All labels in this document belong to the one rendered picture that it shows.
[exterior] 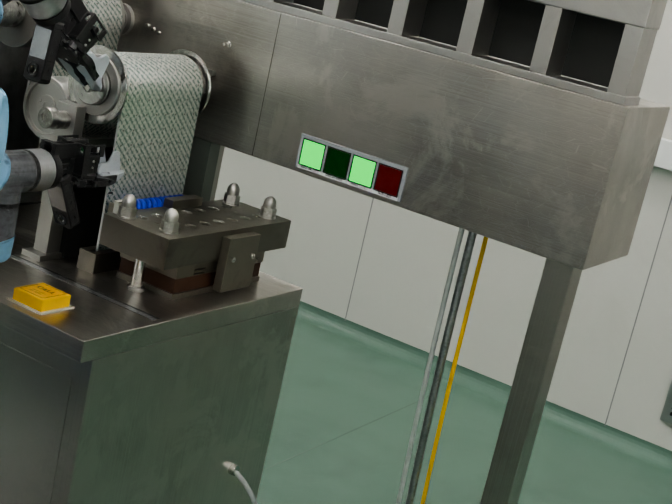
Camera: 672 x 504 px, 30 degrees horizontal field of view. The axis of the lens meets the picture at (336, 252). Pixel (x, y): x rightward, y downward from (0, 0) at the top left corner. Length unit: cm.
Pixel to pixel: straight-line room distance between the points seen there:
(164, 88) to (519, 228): 74
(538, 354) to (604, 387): 233
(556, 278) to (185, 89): 82
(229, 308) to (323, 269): 292
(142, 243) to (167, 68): 38
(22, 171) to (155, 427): 53
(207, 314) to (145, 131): 38
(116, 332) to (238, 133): 64
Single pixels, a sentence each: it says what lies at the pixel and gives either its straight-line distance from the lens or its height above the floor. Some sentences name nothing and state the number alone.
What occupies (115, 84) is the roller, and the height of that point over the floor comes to 126.
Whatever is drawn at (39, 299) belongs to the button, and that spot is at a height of 92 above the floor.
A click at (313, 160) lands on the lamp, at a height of 117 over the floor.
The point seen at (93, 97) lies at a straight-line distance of 240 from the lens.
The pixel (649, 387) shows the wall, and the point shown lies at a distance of 479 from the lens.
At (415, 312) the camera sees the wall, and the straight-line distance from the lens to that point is 511.
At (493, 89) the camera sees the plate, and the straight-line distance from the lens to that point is 233.
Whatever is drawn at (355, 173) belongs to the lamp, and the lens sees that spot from 247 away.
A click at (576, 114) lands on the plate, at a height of 140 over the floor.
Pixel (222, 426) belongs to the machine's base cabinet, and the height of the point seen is 63.
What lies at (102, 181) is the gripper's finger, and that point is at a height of 109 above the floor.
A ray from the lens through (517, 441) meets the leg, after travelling 258.
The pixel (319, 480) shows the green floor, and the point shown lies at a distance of 392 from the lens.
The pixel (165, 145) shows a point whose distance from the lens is 252.
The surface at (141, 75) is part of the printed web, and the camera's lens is 243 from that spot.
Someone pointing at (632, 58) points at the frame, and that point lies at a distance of 225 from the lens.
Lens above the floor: 164
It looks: 15 degrees down
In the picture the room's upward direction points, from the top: 13 degrees clockwise
